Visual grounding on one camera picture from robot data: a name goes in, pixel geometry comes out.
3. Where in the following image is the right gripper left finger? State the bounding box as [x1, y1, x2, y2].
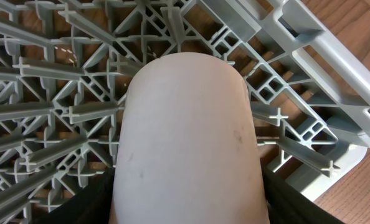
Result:
[34, 169, 115, 224]

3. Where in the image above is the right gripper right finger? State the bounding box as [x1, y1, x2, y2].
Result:
[262, 167, 343, 224]

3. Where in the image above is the white cup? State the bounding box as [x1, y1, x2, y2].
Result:
[110, 53, 269, 224]

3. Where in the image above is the grey dishwasher rack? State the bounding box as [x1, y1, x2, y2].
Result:
[0, 1, 370, 223]

